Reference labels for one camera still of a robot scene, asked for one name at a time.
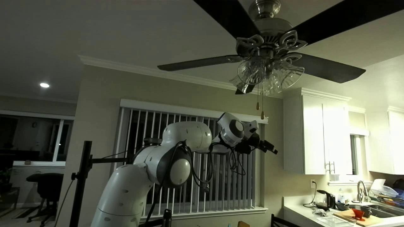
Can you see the black camera stand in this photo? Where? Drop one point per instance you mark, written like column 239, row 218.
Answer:
column 85, row 168

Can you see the black kettle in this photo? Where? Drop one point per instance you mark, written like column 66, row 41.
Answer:
column 323, row 201

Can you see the white wall outlet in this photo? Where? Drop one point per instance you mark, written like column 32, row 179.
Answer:
column 313, row 183

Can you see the kitchen window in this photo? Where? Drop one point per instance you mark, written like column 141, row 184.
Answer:
column 357, row 155

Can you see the red item on cutting board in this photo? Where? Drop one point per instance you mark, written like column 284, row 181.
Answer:
column 358, row 213

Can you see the white sink counter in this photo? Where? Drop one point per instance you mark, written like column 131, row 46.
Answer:
column 306, row 215

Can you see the wooden cutting board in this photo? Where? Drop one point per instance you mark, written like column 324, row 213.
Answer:
column 345, row 217

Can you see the dark glass sliding window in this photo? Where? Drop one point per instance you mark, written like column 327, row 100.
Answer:
column 29, row 139

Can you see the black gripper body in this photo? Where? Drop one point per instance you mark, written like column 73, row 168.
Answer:
column 250, row 144

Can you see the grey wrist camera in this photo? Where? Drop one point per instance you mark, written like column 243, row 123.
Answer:
column 250, row 126

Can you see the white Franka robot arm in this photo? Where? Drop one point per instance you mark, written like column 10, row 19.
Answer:
column 121, row 197

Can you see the white dishes by sink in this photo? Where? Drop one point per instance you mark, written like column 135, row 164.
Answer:
column 380, row 188

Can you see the chrome sink faucet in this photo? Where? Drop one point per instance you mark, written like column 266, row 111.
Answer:
column 361, row 189

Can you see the dark-bladed ceiling fan chandelier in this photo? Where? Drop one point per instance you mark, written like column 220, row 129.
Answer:
column 268, row 42

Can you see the round recessed ceiling light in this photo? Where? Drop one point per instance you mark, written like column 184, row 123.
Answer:
column 44, row 85

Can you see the white vertical window blinds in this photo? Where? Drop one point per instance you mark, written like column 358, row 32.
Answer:
column 218, row 184

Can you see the dark office chair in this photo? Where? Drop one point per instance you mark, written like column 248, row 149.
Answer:
column 45, row 183

